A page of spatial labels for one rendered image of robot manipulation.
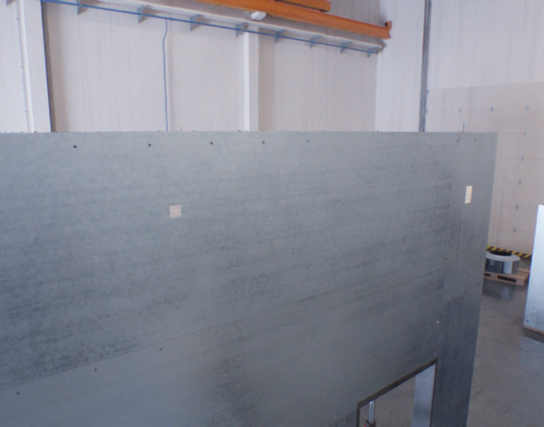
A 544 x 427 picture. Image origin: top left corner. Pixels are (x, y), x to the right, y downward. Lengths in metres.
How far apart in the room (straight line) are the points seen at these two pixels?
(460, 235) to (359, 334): 0.76
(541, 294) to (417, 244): 6.10
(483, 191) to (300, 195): 1.20
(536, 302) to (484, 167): 5.80
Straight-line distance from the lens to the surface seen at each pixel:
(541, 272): 7.81
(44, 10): 9.73
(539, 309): 7.99
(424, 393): 2.43
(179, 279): 1.16
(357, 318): 1.69
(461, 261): 2.25
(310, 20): 12.46
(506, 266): 10.54
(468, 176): 2.17
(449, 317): 2.28
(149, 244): 1.10
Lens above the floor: 3.20
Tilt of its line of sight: 11 degrees down
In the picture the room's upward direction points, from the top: straight up
